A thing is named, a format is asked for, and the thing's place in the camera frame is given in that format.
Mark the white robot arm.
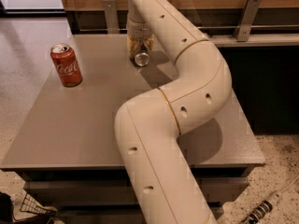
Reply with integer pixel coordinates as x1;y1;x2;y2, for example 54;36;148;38
115;0;232;224

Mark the right metal bracket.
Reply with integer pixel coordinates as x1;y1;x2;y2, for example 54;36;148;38
234;0;262;42

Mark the white power cable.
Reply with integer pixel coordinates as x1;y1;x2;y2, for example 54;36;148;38
279;175;299;194

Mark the lower grey drawer front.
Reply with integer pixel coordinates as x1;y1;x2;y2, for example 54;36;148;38
55;206;224;224

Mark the Red Bull can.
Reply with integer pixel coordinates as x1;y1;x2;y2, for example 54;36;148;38
134;47;150;67

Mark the grey side shelf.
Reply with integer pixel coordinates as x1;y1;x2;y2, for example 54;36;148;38
210;34;299;48

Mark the red Coca-Cola can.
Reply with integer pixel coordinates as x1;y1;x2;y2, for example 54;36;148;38
50;43;83;87

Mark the black wire basket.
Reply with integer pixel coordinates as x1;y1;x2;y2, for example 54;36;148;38
20;194;57;216

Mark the metal bracket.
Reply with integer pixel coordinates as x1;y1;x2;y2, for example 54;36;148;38
234;0;262;42
103;0;120;34

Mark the white power strip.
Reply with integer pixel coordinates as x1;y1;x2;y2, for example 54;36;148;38
240;191;283;224

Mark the left metal bracket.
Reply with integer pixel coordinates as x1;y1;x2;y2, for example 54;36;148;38
103;0;120;34

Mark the horizontal metal rail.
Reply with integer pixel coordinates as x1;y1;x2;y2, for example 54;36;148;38
78;24;299;35

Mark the upper grey drawer front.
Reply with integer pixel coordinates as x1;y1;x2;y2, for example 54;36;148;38
24;177;249;206

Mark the grey drawer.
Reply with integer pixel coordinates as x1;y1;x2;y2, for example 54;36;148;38
55;206;224;224
24;177;249;206

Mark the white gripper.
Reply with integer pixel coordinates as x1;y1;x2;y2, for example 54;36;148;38
126;0;154;60

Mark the grey drawer cabinet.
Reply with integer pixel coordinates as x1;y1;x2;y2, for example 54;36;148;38
1;35;265;212

